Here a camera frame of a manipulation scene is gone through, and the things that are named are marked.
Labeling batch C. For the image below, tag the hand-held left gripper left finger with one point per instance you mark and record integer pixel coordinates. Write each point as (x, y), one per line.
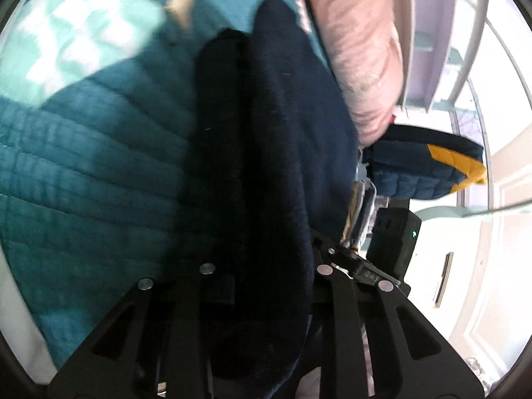
(195, 311)

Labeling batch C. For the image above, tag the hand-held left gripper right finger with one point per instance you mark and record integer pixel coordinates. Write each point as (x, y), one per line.
(341, 311)

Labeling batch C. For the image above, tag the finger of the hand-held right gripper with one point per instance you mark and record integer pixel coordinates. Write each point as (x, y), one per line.
(357, 268)

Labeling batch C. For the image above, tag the dark blue jeans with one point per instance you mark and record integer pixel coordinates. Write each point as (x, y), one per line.
(282, 153)

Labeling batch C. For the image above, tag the stack of folded clothes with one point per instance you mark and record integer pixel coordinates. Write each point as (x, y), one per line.
(359, 208)

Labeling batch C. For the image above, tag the navy and yellow puffer jacket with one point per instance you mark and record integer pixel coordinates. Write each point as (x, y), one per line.
(407, 170)

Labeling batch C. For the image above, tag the white blanket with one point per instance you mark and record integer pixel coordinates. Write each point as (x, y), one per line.
(20, 320)

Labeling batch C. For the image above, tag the teal quilted bedspread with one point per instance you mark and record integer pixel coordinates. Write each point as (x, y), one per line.
(104, 153)

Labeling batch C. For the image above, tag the pink pillow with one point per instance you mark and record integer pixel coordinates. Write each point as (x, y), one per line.
(357, 50)

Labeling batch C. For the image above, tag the purple and white shelf unit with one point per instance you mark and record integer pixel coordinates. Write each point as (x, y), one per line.
(436, 50)

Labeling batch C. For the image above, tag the pale green bed frame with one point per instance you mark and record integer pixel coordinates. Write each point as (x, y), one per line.
(440, 212)

